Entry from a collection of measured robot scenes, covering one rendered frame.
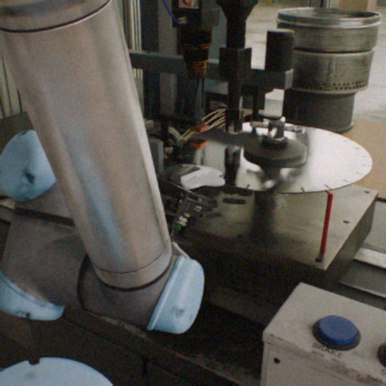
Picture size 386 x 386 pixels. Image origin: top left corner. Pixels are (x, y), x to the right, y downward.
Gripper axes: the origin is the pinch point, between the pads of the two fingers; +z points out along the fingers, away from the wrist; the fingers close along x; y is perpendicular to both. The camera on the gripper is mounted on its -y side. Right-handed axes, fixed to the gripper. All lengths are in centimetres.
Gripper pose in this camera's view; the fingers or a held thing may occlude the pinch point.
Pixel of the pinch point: (200, 215)
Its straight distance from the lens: 78.9
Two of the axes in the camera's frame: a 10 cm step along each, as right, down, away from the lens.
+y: 7.0, 3.4, -6.3
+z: 6.0, 2.0, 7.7
